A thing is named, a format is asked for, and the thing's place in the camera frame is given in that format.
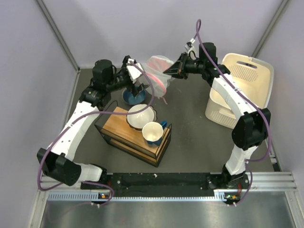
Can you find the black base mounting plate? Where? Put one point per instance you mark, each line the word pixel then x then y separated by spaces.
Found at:
pixel 196 184

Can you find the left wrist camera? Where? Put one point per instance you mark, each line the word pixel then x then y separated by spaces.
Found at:
pixel 134 73

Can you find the blue ceramic bowl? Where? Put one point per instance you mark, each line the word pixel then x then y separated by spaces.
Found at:
pixel 128 97

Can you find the wooden wire-frame shelf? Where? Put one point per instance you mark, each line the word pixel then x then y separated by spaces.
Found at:
pixel 117 132

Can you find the white and blue cup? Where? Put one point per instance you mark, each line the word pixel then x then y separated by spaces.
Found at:
pixel 153 132

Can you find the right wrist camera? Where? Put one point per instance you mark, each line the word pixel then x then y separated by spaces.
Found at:
pixel 190 46

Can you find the cream plastic laundry basket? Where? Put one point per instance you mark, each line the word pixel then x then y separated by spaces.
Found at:
pixel 254 76

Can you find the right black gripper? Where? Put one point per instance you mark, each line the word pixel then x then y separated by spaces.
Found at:
pixel 178 70

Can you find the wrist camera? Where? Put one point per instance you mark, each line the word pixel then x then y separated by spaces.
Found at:
pixel 134 73
pixel 190 46

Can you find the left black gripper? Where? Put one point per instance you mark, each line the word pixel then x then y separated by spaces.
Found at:
pixel 135 91

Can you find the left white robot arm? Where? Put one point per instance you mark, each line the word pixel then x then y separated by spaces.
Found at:
pixel 56 161

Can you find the white scalloped bowl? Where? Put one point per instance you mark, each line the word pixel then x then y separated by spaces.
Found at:
pixel 139 120

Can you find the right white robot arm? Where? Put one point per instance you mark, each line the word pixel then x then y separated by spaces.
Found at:
pixel 252 123

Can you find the white mesh laundry bag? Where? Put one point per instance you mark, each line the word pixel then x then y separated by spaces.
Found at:
pixel 154 68

